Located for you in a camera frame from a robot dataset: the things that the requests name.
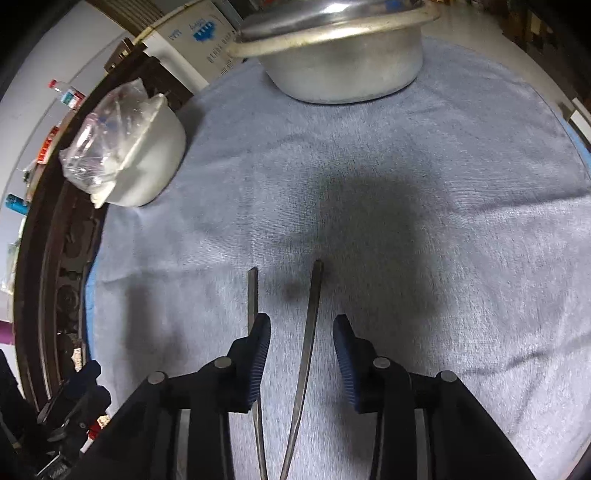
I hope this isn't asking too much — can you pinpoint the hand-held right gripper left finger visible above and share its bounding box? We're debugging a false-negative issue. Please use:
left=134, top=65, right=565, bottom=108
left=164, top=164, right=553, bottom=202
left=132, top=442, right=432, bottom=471
left=81, top=313, right=272, bottom=480

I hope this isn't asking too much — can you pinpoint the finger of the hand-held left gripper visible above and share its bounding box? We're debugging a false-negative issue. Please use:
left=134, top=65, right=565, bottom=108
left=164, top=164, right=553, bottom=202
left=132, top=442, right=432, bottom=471
left=39, top=360, right=112, bottom=428

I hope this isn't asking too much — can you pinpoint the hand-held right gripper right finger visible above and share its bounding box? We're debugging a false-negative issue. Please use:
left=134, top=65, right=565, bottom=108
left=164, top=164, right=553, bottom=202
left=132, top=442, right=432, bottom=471
left=332, top=314, right=539, bottom=480

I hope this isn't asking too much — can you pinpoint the dark metal chopstick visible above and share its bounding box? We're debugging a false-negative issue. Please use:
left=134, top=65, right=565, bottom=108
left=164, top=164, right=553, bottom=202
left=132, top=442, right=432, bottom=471
left=278, top=260, right=324, bottom=480
left=248, top=268, right=269, bottom=480

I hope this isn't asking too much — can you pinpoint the blue table cover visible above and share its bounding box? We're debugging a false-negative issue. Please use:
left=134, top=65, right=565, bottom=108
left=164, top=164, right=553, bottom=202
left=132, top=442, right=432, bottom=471
left=82, top=122, right=591, bottom=370

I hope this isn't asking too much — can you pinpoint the carved wooden sideboard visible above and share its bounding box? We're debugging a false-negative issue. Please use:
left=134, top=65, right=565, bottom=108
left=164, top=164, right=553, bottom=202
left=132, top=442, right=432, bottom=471
left=11, top=39, right=208, bottom=416

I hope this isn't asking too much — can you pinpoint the grey table cloth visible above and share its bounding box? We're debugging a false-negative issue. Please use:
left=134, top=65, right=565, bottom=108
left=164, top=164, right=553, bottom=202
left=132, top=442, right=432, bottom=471
left=90, top=37, right=591, bottom=480

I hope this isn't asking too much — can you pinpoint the white pot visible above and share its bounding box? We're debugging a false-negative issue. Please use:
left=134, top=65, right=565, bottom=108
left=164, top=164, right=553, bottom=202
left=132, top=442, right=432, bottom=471
left=90, top=92, right=187, bottom=208

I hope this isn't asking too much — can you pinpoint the white and red bowl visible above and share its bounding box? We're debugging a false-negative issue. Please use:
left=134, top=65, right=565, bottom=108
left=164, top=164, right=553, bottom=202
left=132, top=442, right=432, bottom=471
left=37, top=129, right=61, bottom=163

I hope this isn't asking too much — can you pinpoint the clear plastic bag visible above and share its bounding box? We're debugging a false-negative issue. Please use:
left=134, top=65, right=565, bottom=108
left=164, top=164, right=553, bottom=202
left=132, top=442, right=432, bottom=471
left=59, top=78, right=160, bottom=195

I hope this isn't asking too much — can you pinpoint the aluminium pot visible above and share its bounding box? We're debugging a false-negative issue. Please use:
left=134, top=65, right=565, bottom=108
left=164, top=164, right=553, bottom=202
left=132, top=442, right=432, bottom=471
left=228, top=7, right=441, bottom=104

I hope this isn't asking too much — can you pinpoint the clear water bottle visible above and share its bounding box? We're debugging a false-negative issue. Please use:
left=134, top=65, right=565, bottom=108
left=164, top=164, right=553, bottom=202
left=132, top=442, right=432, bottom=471
left=48, top=79, right=87, bottom=110

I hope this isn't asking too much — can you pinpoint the white cardboard box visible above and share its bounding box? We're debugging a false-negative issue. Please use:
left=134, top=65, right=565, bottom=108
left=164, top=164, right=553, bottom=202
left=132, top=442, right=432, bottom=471
left=141, top=0, right=241, bottom=88

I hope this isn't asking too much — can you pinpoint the aluminium pot lid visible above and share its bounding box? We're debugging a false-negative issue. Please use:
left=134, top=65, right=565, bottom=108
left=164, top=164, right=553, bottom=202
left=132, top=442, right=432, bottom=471
left=240, top=0, right=437, bottom=35

